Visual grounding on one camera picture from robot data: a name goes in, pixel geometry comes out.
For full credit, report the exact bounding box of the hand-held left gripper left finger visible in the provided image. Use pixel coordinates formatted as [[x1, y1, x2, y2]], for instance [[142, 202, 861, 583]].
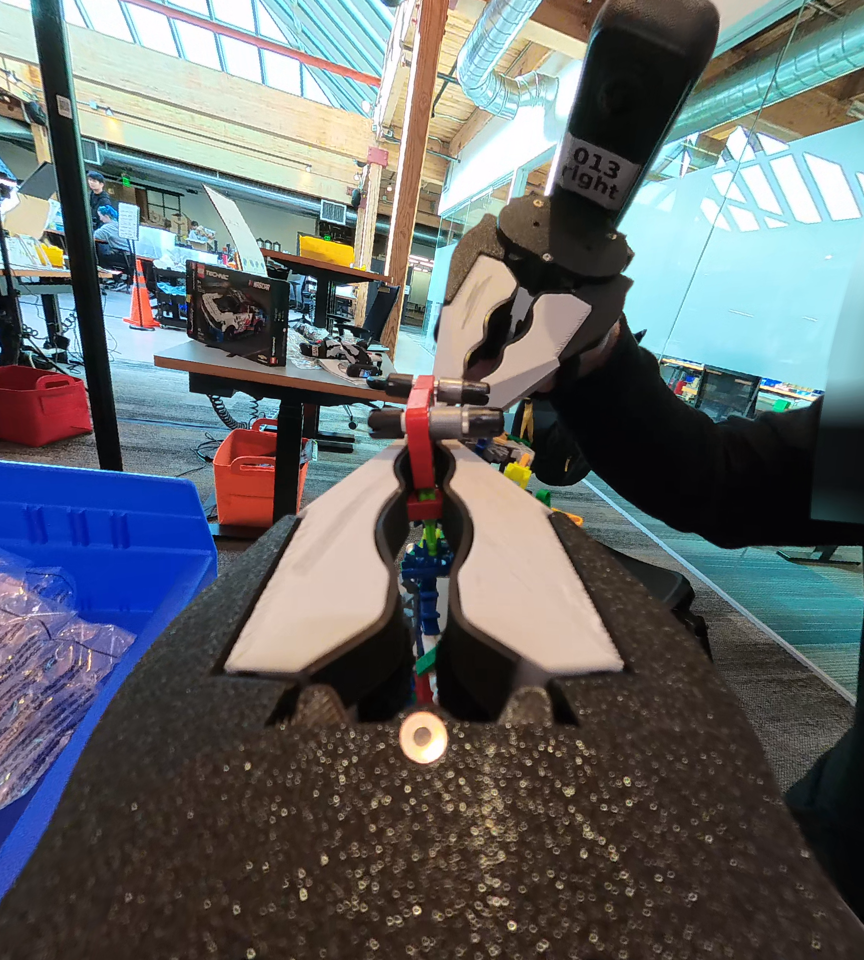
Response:
[[223, 438, 414, 723]]

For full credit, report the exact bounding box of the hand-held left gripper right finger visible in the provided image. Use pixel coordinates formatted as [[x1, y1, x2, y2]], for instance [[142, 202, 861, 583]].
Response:
[[439, 438, 625, 723]]

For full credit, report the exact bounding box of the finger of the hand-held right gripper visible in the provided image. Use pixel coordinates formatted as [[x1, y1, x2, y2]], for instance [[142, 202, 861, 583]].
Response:
[[486, 291, 594, 411], [433, 255, 523, 381]]

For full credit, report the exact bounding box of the green connector toy assembly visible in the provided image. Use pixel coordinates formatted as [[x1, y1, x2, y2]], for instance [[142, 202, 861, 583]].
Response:
[[366, 371, 575, 710]]

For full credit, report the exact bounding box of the person's right forearm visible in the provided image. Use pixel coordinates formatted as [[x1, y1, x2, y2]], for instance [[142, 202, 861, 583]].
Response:
[[533, 315, 864, 549]]

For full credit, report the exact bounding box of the black white toy car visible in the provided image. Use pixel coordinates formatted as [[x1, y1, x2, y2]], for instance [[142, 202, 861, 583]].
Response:
[[300, 336, 384, 378]]

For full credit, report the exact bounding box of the yellow plastic bin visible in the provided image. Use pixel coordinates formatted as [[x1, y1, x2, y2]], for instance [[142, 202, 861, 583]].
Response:
[[298, 234, 356, 265]]

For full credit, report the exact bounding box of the small blue plastic bin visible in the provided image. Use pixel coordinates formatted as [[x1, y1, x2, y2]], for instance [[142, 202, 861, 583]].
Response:
[[0, 456, 219, 954]]

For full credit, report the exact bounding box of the black printed cardboard box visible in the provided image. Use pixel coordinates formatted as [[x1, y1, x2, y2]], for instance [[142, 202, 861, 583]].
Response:
[[186, 258, 290, 369]]

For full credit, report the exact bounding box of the white foam board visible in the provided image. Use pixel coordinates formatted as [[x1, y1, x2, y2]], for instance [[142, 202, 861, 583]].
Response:
[[203, 183, 268, 275]]

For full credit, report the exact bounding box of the clear plastic bag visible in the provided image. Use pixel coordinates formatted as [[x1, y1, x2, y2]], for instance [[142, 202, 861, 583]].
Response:
[[0, 547, 136, 852]]

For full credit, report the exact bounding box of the orange traffic cone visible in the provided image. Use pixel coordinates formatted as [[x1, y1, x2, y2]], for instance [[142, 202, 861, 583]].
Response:
[[123, 258, 161, 331]]

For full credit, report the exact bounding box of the red plastic crate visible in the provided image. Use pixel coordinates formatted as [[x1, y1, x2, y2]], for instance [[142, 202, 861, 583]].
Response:
[[0, 352, 95, 449]]

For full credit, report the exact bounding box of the black pole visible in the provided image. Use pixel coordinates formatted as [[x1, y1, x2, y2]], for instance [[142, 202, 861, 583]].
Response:
[[30, 0, 125, 472]]

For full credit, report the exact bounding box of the silver ventilation duct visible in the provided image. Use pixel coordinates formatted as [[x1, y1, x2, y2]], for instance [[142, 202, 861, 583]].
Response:
[[456, 0, 864, 144]]

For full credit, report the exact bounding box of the wooden support post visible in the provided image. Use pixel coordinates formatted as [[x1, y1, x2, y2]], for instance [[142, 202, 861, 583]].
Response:
[[383, 0, 451, 357]]

